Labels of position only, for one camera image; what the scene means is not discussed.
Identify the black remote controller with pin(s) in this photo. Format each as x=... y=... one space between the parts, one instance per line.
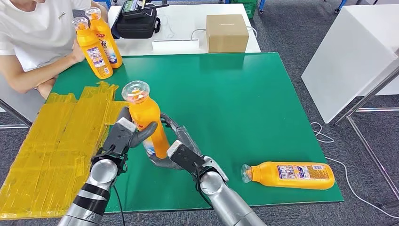
x=132 y=5

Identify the person's right hand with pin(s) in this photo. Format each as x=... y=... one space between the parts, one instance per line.
x=78 y=53

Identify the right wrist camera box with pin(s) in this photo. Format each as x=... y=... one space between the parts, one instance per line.
x=187 y=159

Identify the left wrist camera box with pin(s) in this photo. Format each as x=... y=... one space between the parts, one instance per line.
x=120 y=140

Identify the blue cart leg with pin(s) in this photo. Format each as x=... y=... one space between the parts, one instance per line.
x=261 y=4
x=340 y=4

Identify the black carry bag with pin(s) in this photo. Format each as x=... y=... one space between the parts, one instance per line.
x=137 y=28

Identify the person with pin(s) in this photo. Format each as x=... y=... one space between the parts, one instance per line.
x=31 y=34

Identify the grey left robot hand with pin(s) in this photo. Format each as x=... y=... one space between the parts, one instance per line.
x=143 y=134

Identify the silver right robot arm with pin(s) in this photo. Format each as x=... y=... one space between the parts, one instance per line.
x=224 y=202

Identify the metal table leg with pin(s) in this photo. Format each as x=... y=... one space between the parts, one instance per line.
x=14 y=116

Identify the green table mat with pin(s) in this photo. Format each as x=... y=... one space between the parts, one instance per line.
x=218 y=93

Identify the dark blue case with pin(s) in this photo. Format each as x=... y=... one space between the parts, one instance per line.
x=115 y=31

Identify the brown cardboard box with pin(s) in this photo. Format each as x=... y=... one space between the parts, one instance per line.
x=227 y=34

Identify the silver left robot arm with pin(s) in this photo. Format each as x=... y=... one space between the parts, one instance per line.
x=93 y=187

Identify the white side table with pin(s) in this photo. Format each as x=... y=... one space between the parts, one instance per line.
x=15 y=104
x=349 y=56

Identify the orange detergent bottle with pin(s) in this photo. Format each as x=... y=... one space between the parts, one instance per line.
x=146 y=112
x=93 y=59
x=101 y=28
x=265 y=176

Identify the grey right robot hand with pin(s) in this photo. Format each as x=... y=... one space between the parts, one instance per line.
x=187 y=140

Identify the green plastic crate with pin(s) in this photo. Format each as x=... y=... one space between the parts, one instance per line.
x=249 y=7

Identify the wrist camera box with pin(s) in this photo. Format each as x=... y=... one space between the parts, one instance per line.
x=187 y=159
x=120 y=140

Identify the blue cart frame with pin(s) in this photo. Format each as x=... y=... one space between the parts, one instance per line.
x=104 y=3

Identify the metal stand frame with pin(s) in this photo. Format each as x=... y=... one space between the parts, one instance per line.
x=367 y=149

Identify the yellow taped cardboard sheet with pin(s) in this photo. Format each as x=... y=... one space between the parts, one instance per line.
x=46 y=156

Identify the white power strip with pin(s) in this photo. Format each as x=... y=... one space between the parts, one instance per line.
x=176 y=46

